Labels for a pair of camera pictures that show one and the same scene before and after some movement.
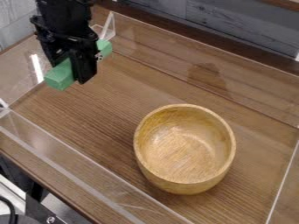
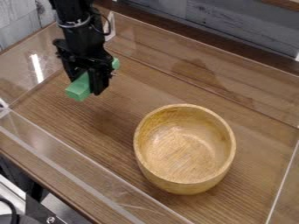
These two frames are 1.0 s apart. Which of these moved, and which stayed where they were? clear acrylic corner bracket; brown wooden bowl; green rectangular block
Moved: green rectangular block
Stayed: clear acrylic corner bracket; brown wooden bowl
